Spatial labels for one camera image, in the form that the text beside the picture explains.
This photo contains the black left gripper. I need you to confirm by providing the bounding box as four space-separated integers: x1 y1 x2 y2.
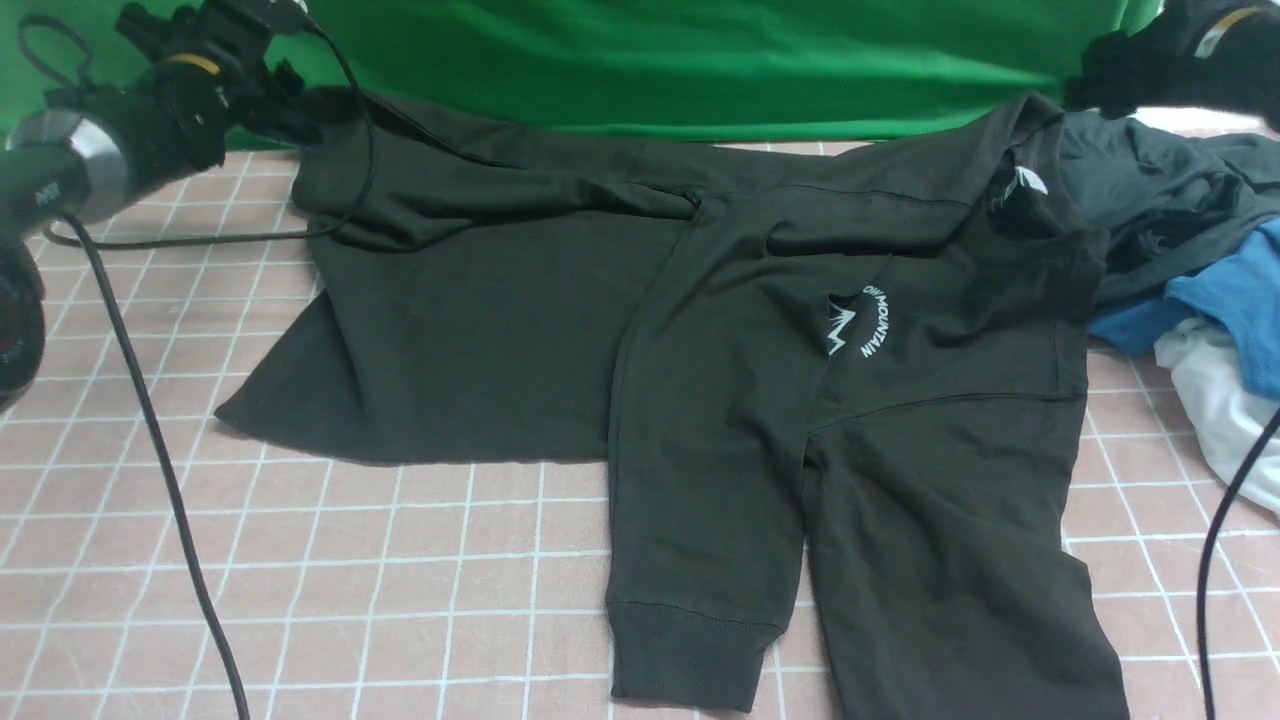
116 1 323 149

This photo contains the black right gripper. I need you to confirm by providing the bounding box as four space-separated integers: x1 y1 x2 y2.
1062 1 1231 118

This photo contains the dark gray long-sleeved shirt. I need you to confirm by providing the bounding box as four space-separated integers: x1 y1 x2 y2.
216 91 1130 719

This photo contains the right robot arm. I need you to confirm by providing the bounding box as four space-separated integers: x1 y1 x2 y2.
1062 1 1279 131

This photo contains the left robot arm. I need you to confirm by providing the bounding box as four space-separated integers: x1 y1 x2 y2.
1 1 320 407

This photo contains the dark teal garment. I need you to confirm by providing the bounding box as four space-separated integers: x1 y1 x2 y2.
1059 111 1279 307

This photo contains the blue garment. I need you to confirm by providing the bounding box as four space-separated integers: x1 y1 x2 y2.
1089 219 1279 401

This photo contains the white garment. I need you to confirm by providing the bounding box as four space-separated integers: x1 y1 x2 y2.
1155 318 1277 484

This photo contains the green backdrop cloth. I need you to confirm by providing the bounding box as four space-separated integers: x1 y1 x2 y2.
0 0 1166 151

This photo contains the pink grid tablecloth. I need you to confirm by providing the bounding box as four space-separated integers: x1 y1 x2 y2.
0 110 1280 720

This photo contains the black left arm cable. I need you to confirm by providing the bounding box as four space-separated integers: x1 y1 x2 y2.
17 10 381 720

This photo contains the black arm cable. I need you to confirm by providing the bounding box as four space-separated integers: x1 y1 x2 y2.
17 10 381 720
1194 410 1280 720

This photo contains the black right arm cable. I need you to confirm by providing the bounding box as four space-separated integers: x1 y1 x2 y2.
1194 410 1280 720

